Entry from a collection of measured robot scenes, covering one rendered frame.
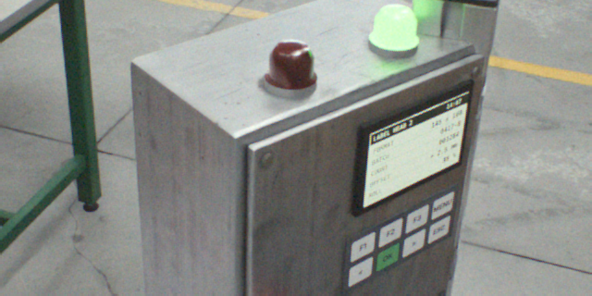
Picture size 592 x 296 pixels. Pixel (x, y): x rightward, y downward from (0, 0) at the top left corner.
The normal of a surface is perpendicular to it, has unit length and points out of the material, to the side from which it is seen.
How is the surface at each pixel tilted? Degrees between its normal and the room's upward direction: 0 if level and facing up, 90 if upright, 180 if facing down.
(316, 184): 90
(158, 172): 90
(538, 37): 0
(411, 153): 90
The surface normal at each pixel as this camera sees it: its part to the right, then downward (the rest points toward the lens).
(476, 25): -0.27, 0.51
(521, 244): 0.04, -0.84
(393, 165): 0.63, 0.44
